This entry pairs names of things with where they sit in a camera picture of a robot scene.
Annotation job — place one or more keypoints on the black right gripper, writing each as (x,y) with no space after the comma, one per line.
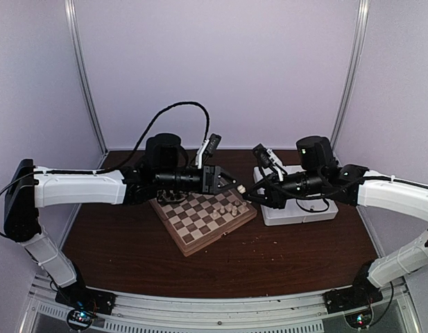
(273,197)

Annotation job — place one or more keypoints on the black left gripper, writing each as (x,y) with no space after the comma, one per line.
(211,175)

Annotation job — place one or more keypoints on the white chess piece handed over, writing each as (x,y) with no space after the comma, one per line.
(241,189)

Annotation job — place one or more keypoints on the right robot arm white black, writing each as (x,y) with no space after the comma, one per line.
(323,178)

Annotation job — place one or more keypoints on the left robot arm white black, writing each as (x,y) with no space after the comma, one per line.
(157,170)

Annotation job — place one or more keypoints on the wooden chess board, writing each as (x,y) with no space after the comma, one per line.
(190,222)

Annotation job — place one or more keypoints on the row of dark chess pieces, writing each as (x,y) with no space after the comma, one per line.
(165,197)

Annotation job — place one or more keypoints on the right controller board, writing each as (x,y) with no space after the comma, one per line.
(359,320)

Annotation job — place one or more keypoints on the controller board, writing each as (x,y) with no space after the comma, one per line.
(359,320)
(79,320)

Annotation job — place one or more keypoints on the left controller board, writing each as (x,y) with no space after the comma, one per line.
(79,320)

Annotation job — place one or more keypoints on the white plastic tray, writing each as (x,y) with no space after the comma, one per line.
(300,211)

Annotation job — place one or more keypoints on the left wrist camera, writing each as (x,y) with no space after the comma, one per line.
(207,149)

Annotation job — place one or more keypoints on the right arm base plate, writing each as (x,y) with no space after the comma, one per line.
(337,300)

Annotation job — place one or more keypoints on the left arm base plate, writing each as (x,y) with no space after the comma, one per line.
(89,300)

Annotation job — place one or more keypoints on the front aluminium rail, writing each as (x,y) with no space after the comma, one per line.
(304,312)

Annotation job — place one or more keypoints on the right aluminium frame post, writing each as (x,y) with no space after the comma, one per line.
(354,62)

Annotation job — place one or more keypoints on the aluminium frame post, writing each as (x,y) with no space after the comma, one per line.
(72,21)
(354,62)

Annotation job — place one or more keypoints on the left aluminium frame post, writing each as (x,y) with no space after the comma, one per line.
(72,21)

